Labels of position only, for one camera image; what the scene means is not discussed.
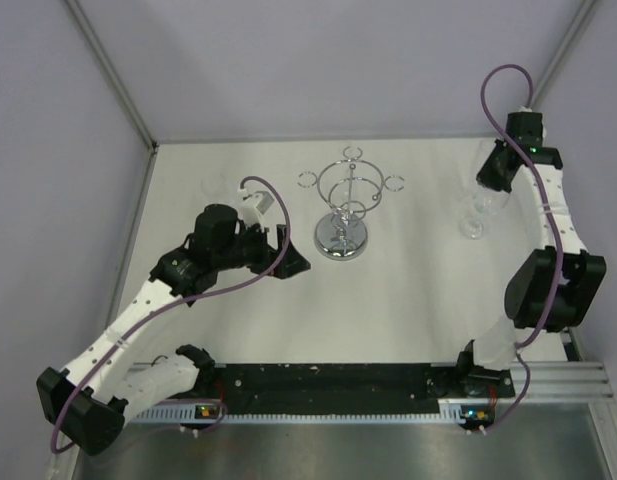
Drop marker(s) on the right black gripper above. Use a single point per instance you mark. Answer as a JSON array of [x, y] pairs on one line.
[[485, 177]]

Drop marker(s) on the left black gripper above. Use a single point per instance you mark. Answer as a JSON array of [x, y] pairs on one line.
[[268, 255]]

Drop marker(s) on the clear wine glass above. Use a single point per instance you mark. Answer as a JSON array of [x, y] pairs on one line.
[[480, 206], [215, 189]]

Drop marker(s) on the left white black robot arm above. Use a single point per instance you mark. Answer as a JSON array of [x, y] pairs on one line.
[[93, 397]]

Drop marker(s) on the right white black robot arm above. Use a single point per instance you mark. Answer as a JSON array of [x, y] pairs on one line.
[[554, 287]]

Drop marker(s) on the chrome wine glass rack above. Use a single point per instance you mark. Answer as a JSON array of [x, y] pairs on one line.
[[351, 187]]

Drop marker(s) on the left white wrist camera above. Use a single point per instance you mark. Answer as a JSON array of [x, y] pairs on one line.
[[258, 205]]

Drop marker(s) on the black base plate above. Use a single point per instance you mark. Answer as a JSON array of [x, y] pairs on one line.
[[331, 389]]

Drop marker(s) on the aluminium frame post right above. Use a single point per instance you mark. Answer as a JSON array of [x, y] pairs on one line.
[[541, 37]]

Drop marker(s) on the aluminium frame post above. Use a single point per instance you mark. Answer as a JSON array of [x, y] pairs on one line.
[[541, 37], [108, 71]]

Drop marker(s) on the grey slotted cable duct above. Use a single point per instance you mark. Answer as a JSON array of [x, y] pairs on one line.
[[191, 414]]

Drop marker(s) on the aluminium frame post left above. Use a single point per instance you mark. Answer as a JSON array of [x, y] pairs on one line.
[[108, 71]]

